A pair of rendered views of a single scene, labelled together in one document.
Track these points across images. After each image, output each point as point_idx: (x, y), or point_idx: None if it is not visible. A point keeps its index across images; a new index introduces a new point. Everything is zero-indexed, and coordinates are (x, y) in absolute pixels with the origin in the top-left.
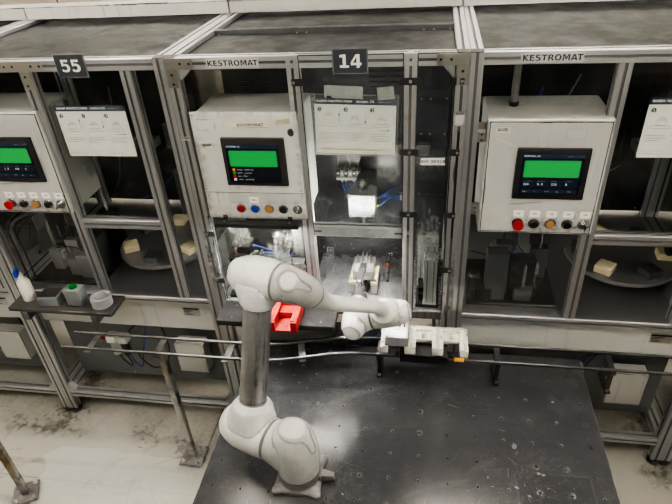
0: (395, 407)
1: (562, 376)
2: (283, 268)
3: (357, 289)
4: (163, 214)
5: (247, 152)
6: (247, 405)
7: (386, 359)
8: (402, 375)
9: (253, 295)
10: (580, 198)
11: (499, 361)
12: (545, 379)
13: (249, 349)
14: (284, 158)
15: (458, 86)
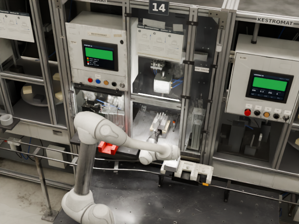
0: (164, 206)
1: (266, 202)
2: (104, 122)
3: (152, 134)
4: (46, 77)
5: (96, 50)
6: (77, 194)
7: (165, 177)
8: (172, 188)
9: (86, 134)
10: (284, 102)
11: (228, 188)
12: (255, 202)
13: (81, 163)
14: (117, 56)
15: (219, 30)
